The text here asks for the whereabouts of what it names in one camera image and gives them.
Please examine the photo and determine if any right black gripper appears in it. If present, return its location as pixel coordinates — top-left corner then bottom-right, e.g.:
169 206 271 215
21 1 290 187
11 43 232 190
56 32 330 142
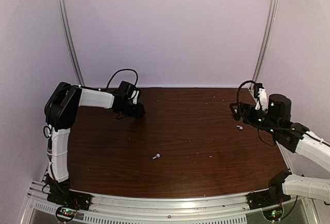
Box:
230 102 280 136

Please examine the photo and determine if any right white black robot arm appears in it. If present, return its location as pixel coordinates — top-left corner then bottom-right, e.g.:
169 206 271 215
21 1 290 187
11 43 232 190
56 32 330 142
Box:
229 94 329 204

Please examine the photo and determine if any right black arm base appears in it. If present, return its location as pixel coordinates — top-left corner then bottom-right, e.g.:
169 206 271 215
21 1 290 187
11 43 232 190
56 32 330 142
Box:
246 171 291 210

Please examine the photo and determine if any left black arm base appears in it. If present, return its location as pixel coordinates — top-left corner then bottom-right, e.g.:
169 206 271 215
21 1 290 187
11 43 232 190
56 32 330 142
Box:
45 174 92 211

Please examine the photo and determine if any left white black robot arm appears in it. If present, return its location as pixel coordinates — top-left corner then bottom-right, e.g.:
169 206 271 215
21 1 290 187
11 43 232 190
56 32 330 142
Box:
44 81 145 205

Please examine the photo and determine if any right small circuit board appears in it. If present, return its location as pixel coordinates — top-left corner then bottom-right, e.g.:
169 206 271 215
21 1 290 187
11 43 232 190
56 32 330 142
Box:
262 206 284 222

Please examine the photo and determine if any small circuit board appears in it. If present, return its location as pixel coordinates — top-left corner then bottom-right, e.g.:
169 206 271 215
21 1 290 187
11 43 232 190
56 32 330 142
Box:
262 206 284 222
55 206 77 222

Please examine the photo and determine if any left small circuit board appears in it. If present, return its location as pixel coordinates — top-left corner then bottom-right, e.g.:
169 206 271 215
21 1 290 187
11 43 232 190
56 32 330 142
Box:
55 206 77 222

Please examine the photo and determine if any right black braided cable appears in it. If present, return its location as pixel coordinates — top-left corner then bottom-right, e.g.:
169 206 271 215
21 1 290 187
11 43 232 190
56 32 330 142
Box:
236 79 276 147

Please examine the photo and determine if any black braided cable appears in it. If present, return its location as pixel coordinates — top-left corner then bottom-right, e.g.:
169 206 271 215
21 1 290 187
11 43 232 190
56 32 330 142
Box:
104 68 139 92
236 79 276 147

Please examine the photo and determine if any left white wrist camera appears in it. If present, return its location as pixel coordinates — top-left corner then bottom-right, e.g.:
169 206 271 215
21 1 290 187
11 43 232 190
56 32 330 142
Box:
117 81 141 105

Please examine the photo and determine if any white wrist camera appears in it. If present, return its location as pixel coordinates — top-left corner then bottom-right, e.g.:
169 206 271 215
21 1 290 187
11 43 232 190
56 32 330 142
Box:
117 81 141 105
253 83 268 111

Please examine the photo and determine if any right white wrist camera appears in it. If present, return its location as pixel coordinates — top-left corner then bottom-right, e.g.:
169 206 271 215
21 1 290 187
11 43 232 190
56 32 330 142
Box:
253 83 268 111

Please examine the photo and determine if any left black braided cable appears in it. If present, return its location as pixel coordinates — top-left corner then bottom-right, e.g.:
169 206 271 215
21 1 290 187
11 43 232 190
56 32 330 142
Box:
104 68 139 92

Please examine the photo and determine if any right aluminium frame post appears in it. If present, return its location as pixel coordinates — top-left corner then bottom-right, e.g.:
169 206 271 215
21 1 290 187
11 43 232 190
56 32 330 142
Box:
252 0 279 81

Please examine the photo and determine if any aluminium frame post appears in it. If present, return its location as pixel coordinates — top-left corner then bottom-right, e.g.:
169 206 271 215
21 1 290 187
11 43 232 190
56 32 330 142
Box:
58 0 85 86
252 0 279 81

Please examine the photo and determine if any front aluminium rail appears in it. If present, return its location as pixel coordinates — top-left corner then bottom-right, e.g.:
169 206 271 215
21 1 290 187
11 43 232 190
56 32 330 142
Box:
19 181 321 223

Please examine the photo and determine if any left aluminium frame post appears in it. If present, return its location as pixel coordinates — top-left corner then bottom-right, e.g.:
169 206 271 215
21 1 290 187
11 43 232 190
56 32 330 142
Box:
58 0 85 86

